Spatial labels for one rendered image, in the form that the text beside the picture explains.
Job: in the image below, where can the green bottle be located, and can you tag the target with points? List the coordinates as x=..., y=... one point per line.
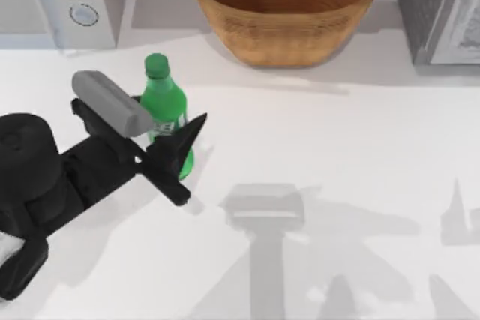
x=162, y=95

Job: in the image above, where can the pale grey rounded box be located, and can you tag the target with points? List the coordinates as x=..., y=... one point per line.
x=108, y=102

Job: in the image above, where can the round microwave knob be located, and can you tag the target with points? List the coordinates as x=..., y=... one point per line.
x=84, y=14

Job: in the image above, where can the pale microwave oven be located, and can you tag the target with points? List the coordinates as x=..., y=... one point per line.
x=105, y=1

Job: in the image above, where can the brown woven basket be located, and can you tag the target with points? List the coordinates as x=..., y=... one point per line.
x=285, y=31

